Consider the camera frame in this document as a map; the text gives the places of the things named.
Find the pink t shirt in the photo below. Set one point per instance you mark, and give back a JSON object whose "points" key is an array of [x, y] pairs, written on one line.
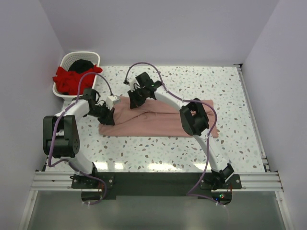
{"points": [[152, 119]]}

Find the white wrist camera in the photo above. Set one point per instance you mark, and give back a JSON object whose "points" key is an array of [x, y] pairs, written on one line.
{"points": [[133, 84], [111, 101]]}

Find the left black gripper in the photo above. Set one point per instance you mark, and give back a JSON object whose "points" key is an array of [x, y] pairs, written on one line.
{"points": [[105, 115]]}

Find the red t shirt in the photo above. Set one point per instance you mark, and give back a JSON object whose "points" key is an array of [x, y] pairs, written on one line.
{"points": [[67, 82]]}

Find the aluminium frame rail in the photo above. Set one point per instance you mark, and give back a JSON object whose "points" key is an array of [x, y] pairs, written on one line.
{"points": [[250, 181]]}

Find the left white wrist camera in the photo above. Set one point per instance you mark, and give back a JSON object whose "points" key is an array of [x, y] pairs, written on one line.
{"points": [[111, 101]]}

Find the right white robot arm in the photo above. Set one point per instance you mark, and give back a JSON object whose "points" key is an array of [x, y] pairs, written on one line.
{"points": [[194, 120]]}

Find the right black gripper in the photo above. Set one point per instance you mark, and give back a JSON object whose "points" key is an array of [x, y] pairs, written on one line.
{"points": [[136, 96]]}

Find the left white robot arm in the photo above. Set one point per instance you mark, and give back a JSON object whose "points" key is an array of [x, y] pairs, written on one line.
{"points": [[61, 141]]}

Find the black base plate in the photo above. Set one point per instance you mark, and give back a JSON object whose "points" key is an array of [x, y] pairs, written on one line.
{"points": [[110, 185]]}

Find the black t shirt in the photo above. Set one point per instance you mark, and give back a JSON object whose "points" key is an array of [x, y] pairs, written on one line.
{"points": [[81, 66]]}

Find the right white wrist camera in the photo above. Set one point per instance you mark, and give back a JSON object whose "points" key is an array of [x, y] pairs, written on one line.
{"points": [[133, 84]]}

